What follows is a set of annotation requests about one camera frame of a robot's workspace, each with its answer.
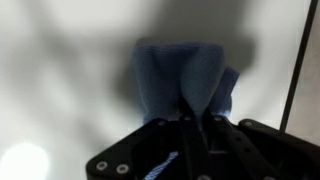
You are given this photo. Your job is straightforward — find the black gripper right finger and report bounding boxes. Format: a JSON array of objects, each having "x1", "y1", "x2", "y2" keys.
[{"x1": 202, "y1": 111, "x2": 320, "y2": 180}]

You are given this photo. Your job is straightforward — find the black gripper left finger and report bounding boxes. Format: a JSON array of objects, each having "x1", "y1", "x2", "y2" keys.
[{"x1": 86, "y1": 100, "x2": 210, "y2": 180}]

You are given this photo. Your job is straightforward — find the blue microfiber cloth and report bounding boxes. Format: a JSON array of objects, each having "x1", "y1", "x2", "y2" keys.
[{"x1": 132, "y1": 42, "x2": 239, "y2": 123}]

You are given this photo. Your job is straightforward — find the black framed whiteboard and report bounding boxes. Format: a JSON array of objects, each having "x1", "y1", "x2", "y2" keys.
[{"x1": 0, "y1": 0, "x2": 311, "y2": 180}]

